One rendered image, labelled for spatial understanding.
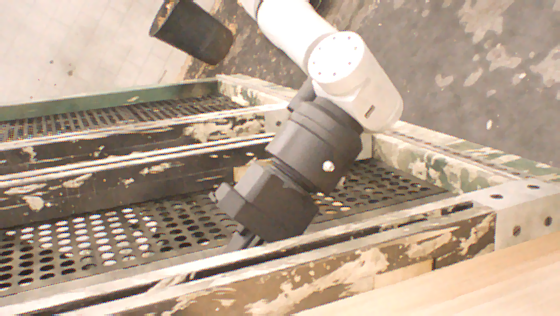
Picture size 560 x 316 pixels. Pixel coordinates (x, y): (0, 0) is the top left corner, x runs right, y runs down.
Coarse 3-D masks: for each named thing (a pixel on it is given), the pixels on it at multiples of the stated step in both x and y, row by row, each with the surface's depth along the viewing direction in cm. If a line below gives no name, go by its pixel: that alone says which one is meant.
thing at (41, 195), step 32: (128, 160) 91; (160, 160) 90; (192, 160) 92; (224, 160) 95; (256, 160) 97; (0, 192) 80; (32, 192) 82; (64, 192) 84; (96, 192) 86; (128, 192) 89; (160, 192) 91; (0, 224) 81
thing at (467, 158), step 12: (240, 84) 178; (252, 84) 174; (276, 96) 152; (288, 96) 149; (384, 132) 106; (396, 132) 105; (420, 144) 96; (432, 144) 95; (456, 156) 88; (468, 156) 88; (492, 168) 81; (504, 168) 81; (516, 180) 76
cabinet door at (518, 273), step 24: (528, 240) 65; (552, 240) 65; (456, 264) 60; (480, 264) 60; (504, 264) 60; (528, 264) 59; (552, 264) 59; (384, 288) 56; (408, 288) 56; (432, 288) 56; (456, 288) 56; (480, 288) 55; (504, 288) 55; (528, 288) 55; (552, 288) 55; (312, 312) 53; (336, 312) 53; (360, 312) 52; (384, 312) 52; (408, 312) 52; (432, 312) 52; (456, 312) 52; (480, 312) 52; (504, 312) 51; (528, 312) 51; (552, 312) 51
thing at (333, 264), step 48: (480, 192) 67; (528, 192) 66; (288, 240) 57; (336, 240) 58; (384, 240) 56; (432, 240) 58; (480, 240) 62; (96, 288) 49; (144, 288) 50; (192, 288) 48; (240, 288) 50; (288, 288) 52; (336, 288) 54
